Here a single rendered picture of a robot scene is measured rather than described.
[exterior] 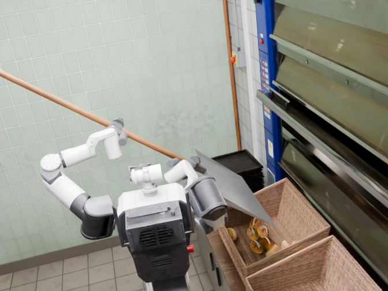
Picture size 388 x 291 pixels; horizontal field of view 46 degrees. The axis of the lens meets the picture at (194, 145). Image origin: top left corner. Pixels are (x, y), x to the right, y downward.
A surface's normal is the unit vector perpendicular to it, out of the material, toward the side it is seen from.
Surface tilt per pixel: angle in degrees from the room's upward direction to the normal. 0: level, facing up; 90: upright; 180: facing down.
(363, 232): 70
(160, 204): 1
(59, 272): 0
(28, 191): 90
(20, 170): 90
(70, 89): 90
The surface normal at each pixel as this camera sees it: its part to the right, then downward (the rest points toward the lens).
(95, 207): 0.25, -0.74
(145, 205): -0.13, -0.90
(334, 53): -0.95, -0.11
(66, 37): 0.23, 0.39
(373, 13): -0.96, 0.22
